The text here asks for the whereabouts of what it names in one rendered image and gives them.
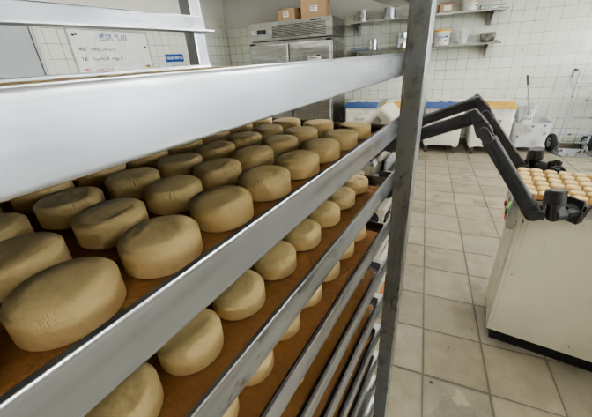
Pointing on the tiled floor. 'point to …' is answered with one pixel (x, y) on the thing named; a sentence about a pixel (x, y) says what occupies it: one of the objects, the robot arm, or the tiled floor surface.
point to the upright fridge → (258, 35)
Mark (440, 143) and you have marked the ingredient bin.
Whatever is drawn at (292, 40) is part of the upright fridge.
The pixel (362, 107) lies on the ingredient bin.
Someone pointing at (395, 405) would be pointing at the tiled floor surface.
